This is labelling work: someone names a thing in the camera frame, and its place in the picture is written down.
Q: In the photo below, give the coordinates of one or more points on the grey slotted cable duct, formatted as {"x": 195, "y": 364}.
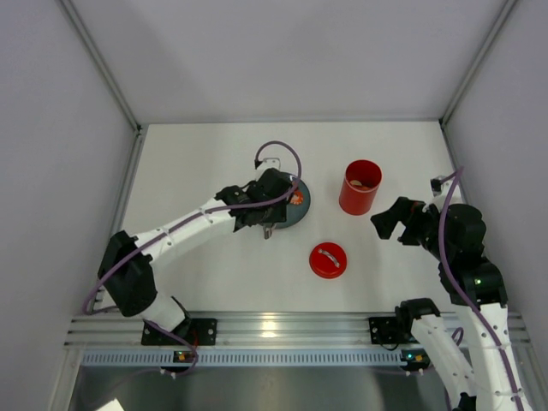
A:
{"x": 256, "y": 357}

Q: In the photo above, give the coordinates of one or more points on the red cylindrical tin container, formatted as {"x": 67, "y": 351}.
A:
{"x": 356, "y": 202}

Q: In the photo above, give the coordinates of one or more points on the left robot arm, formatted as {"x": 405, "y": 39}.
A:
{"x": 132, "y": 262}

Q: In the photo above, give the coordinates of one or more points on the right aluminium frame post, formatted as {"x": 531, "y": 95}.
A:
{"x": 480, "y": 56}

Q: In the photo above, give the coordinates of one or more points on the aluminium mounting rail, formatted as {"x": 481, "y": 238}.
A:
{"x": 236, "y": 330}

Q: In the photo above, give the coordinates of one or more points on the red tin lid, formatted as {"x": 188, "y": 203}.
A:
{"x": 328, "y": 260}

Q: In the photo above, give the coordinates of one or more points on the left aluminium frame post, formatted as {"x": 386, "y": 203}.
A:
{"x": 84, "y": 35}

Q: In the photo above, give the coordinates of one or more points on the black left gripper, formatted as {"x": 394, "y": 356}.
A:
{"x": 276, "y": 199}

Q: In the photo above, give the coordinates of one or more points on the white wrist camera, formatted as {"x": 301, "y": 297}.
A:
{"x": 440, "y": 187}
{"x": 267, "y": 163}

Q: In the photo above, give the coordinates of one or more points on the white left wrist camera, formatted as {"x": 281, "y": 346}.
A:
{"x": 267, "y": 163}

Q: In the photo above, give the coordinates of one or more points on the red white shrimp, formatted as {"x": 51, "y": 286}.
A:
{"x": 297, "y": 198}

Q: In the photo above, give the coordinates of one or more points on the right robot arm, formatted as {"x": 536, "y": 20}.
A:
{"x": 484, "y": 377}

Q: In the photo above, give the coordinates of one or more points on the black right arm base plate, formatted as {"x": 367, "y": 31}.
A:
{"x": 386, "y": 331}

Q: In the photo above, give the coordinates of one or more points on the aluminium frame post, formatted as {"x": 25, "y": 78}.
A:
{"x": 84, "y": 35}
{"x": 480, "y": 56}

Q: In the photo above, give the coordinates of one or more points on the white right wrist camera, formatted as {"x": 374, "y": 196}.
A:
{"x": 440, "y": 187}

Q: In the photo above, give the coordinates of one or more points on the blue ceramic plate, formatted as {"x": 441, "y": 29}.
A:
{"x": 290, "y": 215}

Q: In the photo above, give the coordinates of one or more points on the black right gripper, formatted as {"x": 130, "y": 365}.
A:
{"x": 408, "y": 220}

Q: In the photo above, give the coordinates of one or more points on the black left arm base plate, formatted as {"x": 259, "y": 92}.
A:
{"x": 199, "y": 332}

